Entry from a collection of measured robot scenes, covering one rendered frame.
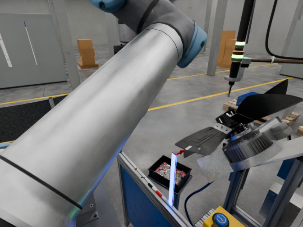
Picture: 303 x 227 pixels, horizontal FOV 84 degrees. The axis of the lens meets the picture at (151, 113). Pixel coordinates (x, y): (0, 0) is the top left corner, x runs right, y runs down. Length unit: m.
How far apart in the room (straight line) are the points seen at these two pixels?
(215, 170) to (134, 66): 0.88
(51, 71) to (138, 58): 6.42
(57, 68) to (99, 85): 6.42
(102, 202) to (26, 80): 6.11
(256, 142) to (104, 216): 0.76
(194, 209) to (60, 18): 4.46
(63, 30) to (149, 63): 4.58
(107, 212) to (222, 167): 0.60
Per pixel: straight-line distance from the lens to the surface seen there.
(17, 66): 6.66
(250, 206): 2.27
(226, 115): 1.00
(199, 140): 0.87
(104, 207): 0.82
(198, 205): 2.08
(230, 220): 0.74
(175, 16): 0.31
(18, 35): 6.54
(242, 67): 0.86
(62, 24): 4.77
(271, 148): 0.98
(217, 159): 1.01
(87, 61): 8.72
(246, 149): 0.96
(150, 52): 0.22
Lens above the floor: 1.66
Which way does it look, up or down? 27 degrees down
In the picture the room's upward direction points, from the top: straight up
